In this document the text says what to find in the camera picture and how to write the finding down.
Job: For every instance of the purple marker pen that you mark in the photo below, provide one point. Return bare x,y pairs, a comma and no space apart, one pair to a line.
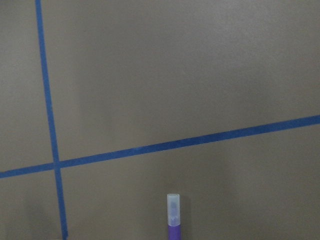
174,216

